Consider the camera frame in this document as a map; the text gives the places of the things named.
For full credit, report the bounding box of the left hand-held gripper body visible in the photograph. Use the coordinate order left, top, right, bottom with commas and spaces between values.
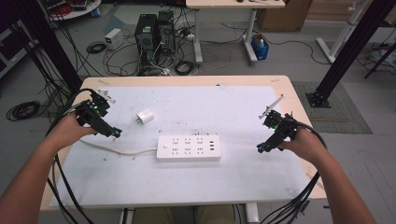
74, 89, 117, 137

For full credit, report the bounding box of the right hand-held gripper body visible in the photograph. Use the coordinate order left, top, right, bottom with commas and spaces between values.
259, 94, 298, 149

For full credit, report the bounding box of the white plug charger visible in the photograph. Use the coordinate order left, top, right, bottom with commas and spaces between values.
135, 107, 156, 126

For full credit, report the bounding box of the white power strip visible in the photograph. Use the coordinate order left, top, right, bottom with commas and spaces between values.
155, 133, 222, 162

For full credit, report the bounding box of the person's right hand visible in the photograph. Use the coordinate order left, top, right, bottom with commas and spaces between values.
277, 128, 329, 165

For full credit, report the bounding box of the person's left hand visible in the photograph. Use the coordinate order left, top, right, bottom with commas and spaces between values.
46, 112, 99, 151

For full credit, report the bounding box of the grey floor mat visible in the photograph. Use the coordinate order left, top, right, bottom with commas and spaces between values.
291, 80, 374, 135

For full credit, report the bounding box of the white table leg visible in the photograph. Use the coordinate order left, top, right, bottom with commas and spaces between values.
245, 203, 260, 224

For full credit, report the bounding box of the small white box device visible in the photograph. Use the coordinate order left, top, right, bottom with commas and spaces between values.
104, 27, 125, 51

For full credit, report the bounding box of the black metal stand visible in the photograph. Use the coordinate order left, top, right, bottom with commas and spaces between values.
305, 0, 396, 109
13, 0, 84, 92

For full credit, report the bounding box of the blue bin with bottles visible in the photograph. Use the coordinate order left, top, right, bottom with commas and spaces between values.
250, 33, 270, 62

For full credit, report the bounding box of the white table mat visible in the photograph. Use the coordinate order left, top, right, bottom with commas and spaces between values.
49, 85, 310, 208

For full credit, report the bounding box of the black computer tower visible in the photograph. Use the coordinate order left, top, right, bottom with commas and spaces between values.
134, 13, 159, 52
156, 9, 177, 55

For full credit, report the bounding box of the round white table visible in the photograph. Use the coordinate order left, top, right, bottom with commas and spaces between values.
39, 0, 103, 22

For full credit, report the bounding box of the white metal stand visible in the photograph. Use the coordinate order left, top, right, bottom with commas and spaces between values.
315, 0, 366, 64

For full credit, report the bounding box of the brown cardboard box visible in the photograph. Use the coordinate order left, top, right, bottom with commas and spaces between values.
256, 0, 314, 33

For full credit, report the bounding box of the white-legged wooden desk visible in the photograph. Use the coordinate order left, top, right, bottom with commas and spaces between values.
185, 0, 287, 65

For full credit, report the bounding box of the white power strip cable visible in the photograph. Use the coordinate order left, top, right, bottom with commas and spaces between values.
78, 138, 159, 156

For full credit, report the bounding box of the black right gripper cable bundle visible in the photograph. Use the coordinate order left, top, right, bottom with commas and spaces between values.
259, 120, 329, 224

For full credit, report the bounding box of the black gripper cable bundle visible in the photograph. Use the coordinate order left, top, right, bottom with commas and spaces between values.
259, 120, 329, 224
45, 88, 96, 224

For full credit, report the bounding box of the black left gripper cable bundle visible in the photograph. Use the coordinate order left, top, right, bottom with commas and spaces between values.
45, 88, 96, 224

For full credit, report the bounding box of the black coiled cable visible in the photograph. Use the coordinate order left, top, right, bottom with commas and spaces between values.
174, 59, 198, 77
86, 40, 107, 55
6, 100, 42, 122

